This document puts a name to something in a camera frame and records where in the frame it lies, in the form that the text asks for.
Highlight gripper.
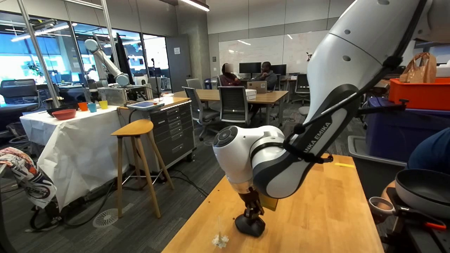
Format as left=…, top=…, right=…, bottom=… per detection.
left=240, top=188, right=265, bottom=220

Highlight black computer mouse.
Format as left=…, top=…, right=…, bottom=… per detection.
left=234, top=213, right=266, bottom=238

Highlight yellow block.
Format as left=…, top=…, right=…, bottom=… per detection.
left=259, top=195, right=278, bottom=212

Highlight small white plastic piece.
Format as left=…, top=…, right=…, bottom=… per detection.
left=211, top=230, right=230, bottom=249

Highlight grey office chair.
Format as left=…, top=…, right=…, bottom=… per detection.
left=182, top=86, right=221, bottom=142
left=218, top=86, right=254, bottom=128

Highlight grey tool cabinet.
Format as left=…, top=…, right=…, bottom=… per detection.
left=117, top=96, right=196, bottom=173

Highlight wooden meeting table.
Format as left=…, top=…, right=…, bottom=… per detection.
left=172, top=89, right=289, bottom=128

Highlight laptop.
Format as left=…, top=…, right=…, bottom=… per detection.
left=247, top=80, right=268, bottom=94

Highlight small metal cup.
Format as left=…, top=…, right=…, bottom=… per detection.
left=368, top=196, right=397, bottom=217

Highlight black office chair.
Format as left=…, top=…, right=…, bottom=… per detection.
left=291, top=73, right=311, bottom=105

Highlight person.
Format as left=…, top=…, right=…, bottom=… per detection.
left=407, top=127, right=450, bottom=175
left=253, top=61, right=278, bottom=91
left=218, top=63, right=242, bottom=87

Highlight wooden stool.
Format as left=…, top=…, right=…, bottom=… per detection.
left=110, top=119, right=175, bottom=219

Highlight tablet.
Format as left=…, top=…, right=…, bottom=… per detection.
left=126, top=101, right=165, bottom=111

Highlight blue storage bin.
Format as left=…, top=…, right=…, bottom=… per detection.
left=365, top=96, right=450, bottom=163

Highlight whiteboard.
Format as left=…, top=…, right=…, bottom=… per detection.
left=218, top=30, right=329, bottom=75

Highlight grey door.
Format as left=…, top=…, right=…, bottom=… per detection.
left=165, top=34, right=193, bottom=93

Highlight microphone stand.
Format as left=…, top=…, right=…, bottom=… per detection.
left=150, top=58, right=163, bottom=99

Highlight grey frying pan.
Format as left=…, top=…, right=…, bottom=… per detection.
left=395, top=168, right=450, bottom=219

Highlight table with white cloth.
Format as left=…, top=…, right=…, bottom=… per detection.
left=20, top=105, right=131, bottom=211

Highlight orange bin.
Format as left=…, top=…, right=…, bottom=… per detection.
left=388, top=77, right=450, bottom=111

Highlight red bowl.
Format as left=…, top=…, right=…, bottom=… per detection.
left=52, top=109, right=77, bottom=121

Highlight brown paper bag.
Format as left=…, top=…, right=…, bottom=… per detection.
left=399, top=52, right=437, bottom=84

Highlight black bowl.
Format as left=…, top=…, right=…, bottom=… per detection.
left=46, top=102, right=79, bottom=117

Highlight patterned cloth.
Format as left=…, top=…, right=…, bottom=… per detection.
left=0, top=147, right=57, bottom=208

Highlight black mesh chair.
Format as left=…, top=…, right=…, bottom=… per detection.
left=0, top=79, right=41, bottom=113

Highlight black cable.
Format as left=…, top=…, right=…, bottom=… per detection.
left=168, top=170, right=209, bottom=198
left=30, top=179, right=118, bottom=229

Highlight orange handled tool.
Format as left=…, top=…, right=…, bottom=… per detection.
left=423, top=221, right=448, bottom=231

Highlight metal frame pole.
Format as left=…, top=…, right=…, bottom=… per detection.
left=101, top=0, right=121, bottom=70
left=16, top=0, right=61, bottom=108

